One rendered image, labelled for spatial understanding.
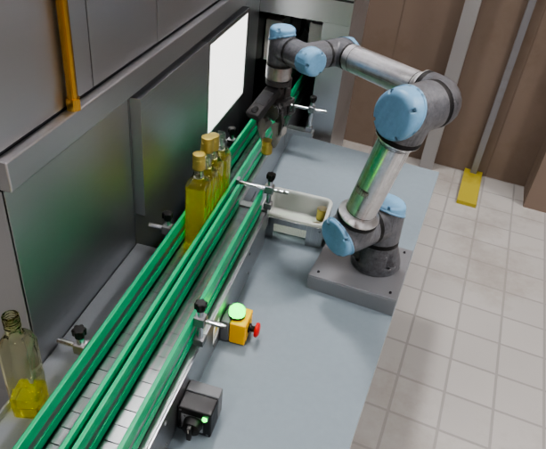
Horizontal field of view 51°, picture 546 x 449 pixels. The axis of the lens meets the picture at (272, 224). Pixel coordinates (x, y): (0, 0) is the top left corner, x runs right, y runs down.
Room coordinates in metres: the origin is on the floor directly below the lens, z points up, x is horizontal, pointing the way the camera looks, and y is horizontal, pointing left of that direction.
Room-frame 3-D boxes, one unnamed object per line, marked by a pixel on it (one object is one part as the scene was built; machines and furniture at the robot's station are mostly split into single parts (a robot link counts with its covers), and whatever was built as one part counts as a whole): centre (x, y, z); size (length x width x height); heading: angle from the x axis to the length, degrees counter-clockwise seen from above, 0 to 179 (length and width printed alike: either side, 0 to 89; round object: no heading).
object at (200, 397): (0.80, 0.11, 0.79); 0.08 x 0.08 x 0.08; 79
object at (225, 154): (1.48, 0.18, 0.99); 0.06 x 0.06 x 0.21; 78
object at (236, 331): (1.08, 0.06, 0.79); 0.07 x 0.07 x 0.07; 79
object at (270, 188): (1.52, 0.04, 0.95); 0.17 x 0.03 x 0.12; 79
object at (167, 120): (1.70, 0.27, 1.15); 0.90 x 0.03 x 0.34; 169
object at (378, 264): (1.40, -0.33, 0.85); 0.15 x 0.15 x 0.10
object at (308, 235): (1.61, -0.05, 0.79); 0.27 x 0.17 x 0.08; 79
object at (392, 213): (1.40, -0.32, 0.97); 0.13 x 0.12 x 0.14; 131
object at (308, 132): (2.14, -0.08, 0.90); 0.17 x 0.05 x 0.23; 79
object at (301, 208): (1.61, -0.07, 0.80); 0.22 x 0.17 x 0.09; 79
